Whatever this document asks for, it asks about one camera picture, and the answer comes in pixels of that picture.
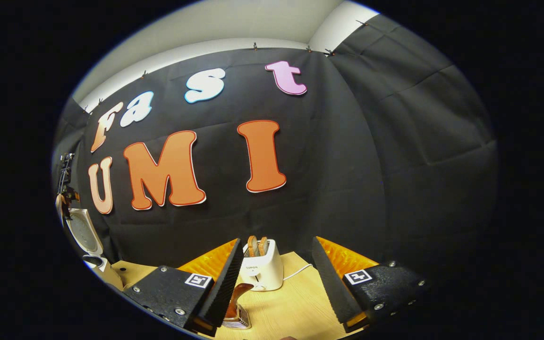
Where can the brown wooden spoon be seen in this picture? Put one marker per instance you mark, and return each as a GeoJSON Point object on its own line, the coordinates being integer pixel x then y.
{"type": "Point", "coordinates": [236, 295]}

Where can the white rice cooker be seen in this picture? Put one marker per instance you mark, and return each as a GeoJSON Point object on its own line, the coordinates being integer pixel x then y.
{"type": "Point", "coordinates": [85, 233]}

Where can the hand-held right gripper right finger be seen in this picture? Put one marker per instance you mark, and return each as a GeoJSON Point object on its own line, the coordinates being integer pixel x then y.
{"type": "Point", "coordinates": [331, 290]}

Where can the white toaster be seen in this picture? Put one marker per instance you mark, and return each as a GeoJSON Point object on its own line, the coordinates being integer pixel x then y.
{"type": "Point", "coordinates": [262, 271]}

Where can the brown toast slice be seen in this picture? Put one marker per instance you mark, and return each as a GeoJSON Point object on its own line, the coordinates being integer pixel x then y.
{"type": "Point", "coordinates": [263, 245]}
{"type": "Point", "coordinates": [252, 246]}

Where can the black backdrop cloth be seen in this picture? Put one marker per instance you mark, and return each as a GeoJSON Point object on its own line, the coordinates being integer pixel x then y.
{"type": "Point", "coordinates": [371, 165]}

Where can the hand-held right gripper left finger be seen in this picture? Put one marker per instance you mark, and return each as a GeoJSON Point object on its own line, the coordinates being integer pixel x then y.
{"type": "Point", "coordinates": [227, 288]}

